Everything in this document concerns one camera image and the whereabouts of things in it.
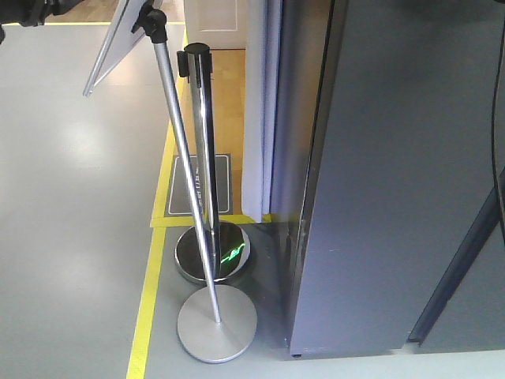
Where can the chrome stanchion post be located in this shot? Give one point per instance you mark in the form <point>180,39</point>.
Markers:
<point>228,244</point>

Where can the grey fridge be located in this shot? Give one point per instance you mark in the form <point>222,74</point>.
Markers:
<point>384,184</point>

